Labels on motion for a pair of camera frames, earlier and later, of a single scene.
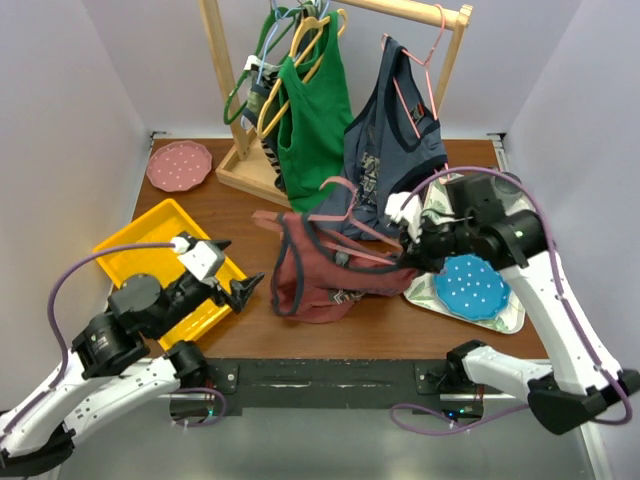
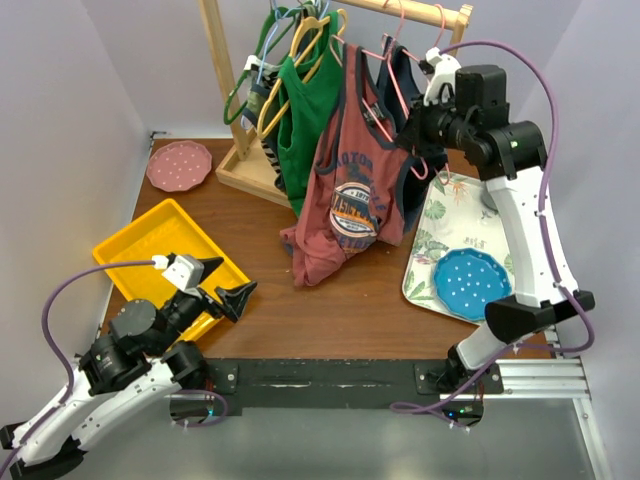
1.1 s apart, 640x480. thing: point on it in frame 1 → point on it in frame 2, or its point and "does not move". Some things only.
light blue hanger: x=324 y=10 does not move
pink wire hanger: x=349 y=217 → x=389 y=55
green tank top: x=315 y=112 does not move
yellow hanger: x=304 y=24 does not move
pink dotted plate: x=178 y=166 does not move
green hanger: x=288 y=12 does not move
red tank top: x=316 y=280 → x=357 y=194
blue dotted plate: x=472 y=288 does not move
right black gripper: x=419 y=255 → x=414 y=134
